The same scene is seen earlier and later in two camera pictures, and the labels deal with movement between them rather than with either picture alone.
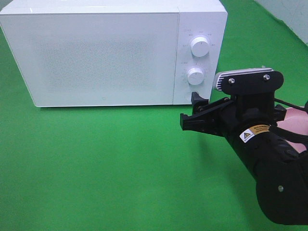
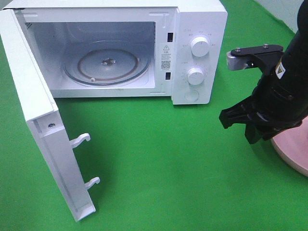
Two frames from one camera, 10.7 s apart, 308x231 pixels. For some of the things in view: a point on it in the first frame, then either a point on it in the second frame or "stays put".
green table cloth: [130, 168] stays put
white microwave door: [95, 58] to [44, 122]
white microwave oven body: [116, 52] stays put
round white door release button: [187, 96] stays put
